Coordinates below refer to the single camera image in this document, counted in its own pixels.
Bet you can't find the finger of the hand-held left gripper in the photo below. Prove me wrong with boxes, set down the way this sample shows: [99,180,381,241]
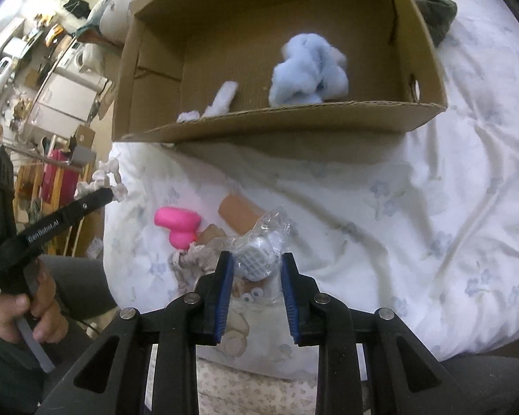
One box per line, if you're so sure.
[16,187,114,264]

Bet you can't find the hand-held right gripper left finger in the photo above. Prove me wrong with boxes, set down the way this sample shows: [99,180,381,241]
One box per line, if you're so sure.
[39,251,235,415]

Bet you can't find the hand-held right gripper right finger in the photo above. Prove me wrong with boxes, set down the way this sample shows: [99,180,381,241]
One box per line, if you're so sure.
[281,252,485,415]

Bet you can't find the white mesh ball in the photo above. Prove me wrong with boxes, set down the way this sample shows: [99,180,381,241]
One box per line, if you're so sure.
[231,206,291,287]

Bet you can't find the white knotted rope toy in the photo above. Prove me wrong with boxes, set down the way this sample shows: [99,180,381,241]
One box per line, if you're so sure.
[75,159,128,204]

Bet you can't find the white fluffy plush toy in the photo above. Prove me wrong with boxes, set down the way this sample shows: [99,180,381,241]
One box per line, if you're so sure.
[176,81,239,122]

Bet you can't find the light blue plush toy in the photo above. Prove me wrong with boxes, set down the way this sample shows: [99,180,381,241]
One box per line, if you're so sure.
[268,32,351,107]

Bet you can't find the brown cardboard box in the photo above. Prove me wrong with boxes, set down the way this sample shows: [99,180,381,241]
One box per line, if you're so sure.
[111,0,448,144]

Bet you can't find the person's left forearm green sleeve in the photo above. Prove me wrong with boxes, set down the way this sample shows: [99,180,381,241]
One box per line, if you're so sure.
[0,307,44,415]

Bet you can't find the person's left hand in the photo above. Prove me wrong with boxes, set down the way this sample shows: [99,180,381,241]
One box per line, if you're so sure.
[0,259,70,355]

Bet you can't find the beige toy with googly eyes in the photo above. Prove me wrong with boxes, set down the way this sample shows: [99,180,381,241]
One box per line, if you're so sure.
[233,279,270,306]

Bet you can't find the pink bag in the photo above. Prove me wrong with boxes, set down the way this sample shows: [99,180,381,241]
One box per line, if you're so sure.
[41,149,81,208]

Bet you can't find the bear print cloth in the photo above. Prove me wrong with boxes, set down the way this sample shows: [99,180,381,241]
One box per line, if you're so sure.
[190,283,321,381]

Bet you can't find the wooden rack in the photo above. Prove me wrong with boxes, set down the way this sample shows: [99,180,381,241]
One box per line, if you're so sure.
[12,162,92,261]

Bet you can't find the small brown plush piece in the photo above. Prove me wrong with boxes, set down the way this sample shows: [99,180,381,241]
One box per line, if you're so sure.
[198,225,228,248]

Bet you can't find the person's left leg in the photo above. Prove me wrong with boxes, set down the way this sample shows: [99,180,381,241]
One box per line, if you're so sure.
[38,254,119,398]

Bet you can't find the person's leg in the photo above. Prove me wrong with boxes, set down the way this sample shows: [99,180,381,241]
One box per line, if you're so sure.
[38,254,119,398]
[430,345,519,415]

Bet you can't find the brown cylinder plush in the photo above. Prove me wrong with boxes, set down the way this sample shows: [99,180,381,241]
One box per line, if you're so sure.
[218,194,264,236]

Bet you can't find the pink plastic toy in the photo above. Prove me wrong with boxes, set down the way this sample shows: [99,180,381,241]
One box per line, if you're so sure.
[154,206,200,251]

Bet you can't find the small floral print sheet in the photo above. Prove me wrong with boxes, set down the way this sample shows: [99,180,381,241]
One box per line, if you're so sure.
[194,358,321,415]

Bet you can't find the white cabinet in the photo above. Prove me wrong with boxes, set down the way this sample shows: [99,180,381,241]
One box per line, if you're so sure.
[24,67,109,140]

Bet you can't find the white floral duvet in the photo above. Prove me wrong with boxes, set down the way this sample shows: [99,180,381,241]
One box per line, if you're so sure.
[103,0,519,381]

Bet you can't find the black cloth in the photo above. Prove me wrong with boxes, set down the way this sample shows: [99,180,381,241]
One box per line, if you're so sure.
[63,0,92,20]

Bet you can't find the person's right leg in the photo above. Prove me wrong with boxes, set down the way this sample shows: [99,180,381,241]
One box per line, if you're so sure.
[430,345,519,415]

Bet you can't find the grey white pillow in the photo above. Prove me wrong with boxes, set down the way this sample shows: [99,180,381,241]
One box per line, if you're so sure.
[75,0,191,47]

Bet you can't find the dark green garment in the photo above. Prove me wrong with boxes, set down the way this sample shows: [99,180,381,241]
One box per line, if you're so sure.
[393,0,458,48]

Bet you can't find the grey knotted rope toy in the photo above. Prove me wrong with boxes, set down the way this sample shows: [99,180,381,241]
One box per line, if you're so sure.
[169,242,219,295]

